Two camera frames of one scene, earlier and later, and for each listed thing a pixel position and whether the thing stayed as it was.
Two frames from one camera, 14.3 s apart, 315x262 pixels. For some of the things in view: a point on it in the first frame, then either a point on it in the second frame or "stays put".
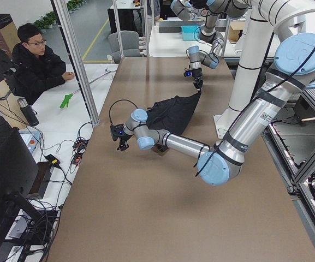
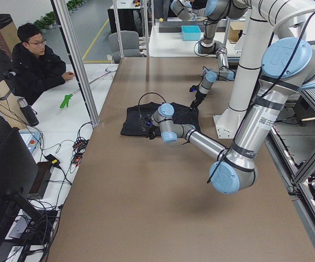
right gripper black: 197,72 -> 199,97
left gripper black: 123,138 -> 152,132
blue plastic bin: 188,33 stays put
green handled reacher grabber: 65,100 stays put
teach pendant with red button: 30,138 stays put
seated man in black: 39,69 stays put
